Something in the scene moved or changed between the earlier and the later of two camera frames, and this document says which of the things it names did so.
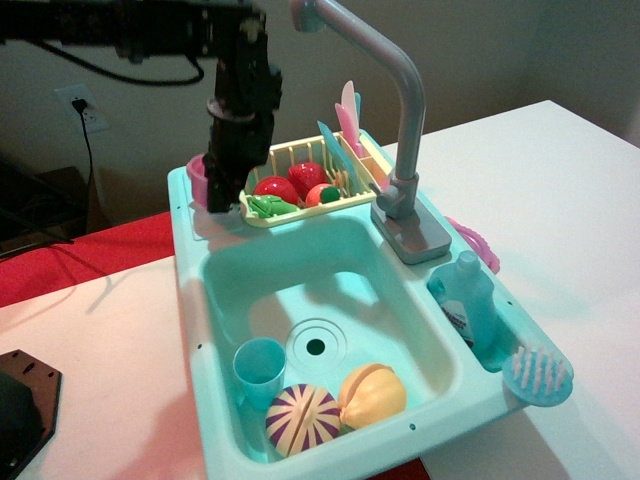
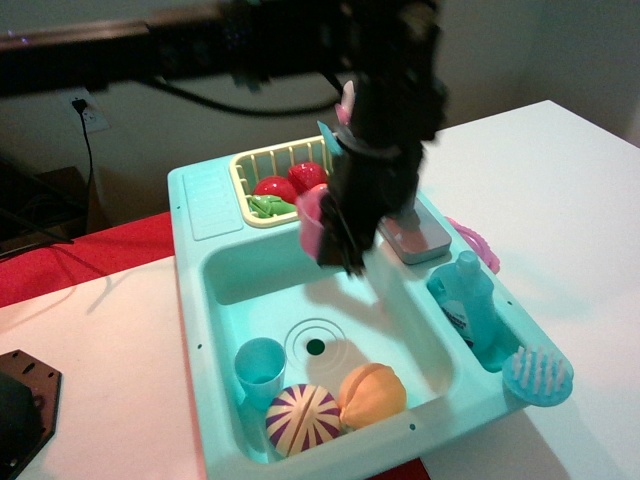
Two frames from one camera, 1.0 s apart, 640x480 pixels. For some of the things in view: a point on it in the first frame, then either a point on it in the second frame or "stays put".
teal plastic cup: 260,364 stays put
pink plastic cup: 198,176 -> 310,219
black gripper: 240,139 -> 372,179
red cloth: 35,273 stays put
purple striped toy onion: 300,416 stays put
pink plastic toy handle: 478,244 stays put
